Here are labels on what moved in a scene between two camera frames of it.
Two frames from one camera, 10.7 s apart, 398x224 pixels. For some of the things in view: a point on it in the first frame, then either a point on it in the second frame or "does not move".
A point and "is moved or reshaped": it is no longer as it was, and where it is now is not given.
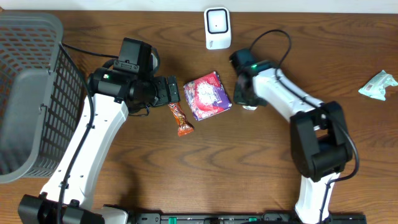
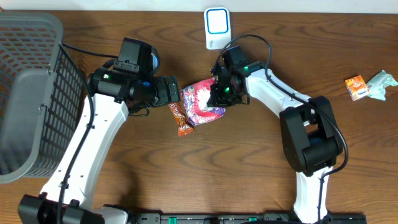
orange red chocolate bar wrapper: (184, 126) does not move
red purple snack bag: (206, 96) is moved or reshaped
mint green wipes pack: (375, 86) does not move
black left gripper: (171, 89) does not move
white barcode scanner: (217, 28) does not move
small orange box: (250, 107) to (356, 87)
